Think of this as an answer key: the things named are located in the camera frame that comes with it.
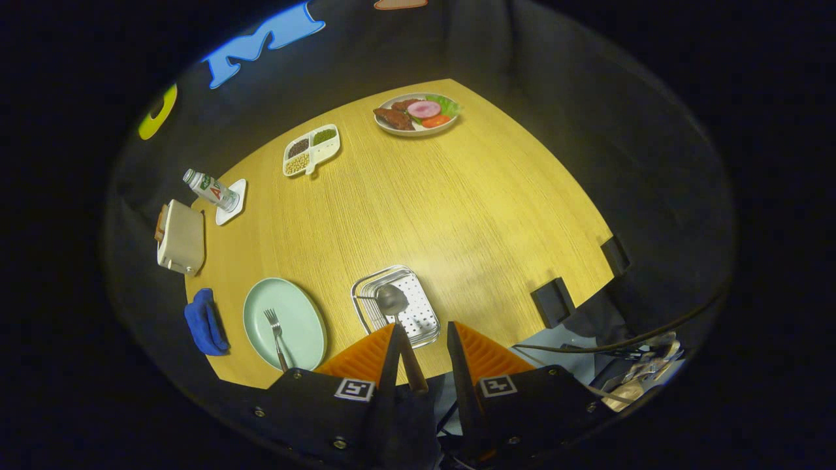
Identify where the cream toaster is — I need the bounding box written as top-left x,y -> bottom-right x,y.
155,199 -> 206,276

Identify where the white divided bean dish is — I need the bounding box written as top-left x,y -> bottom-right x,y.
282,124 -> 342,178

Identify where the pile of clutter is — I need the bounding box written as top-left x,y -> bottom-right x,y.
588,332 -> 685,412

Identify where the white plate of food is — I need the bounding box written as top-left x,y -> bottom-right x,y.
373,92 -> 462,137

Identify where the metal spoon with wooden handle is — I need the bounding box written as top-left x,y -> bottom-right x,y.
376,283 -> 429,394

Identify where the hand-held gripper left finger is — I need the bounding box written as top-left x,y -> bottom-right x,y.
258,323 -> 402,469

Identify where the blue cloth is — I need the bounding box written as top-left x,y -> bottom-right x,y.
184,288 -> 231,356

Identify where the small plastic drink bottle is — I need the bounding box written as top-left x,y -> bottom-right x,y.
182,168 -> 240,212

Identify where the metal fork with wooden handle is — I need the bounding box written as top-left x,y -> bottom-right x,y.
263,308 -> 289,371

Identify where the thick black cable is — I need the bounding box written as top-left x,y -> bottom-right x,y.
516,287 -> 729,354

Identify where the pale green plate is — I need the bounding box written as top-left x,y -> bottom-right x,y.
243,277 -> 327,371

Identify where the perforated metal tray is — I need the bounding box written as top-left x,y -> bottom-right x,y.
351,264 -> 441,349

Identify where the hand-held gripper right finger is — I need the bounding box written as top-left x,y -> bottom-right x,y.
447,321 -> 616,459

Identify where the white square coaster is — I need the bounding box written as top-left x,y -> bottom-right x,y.
215,178 -> 248,227

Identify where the black table clamp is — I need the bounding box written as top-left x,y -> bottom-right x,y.
530,277 -> 577,328
600,235 -> 632,275

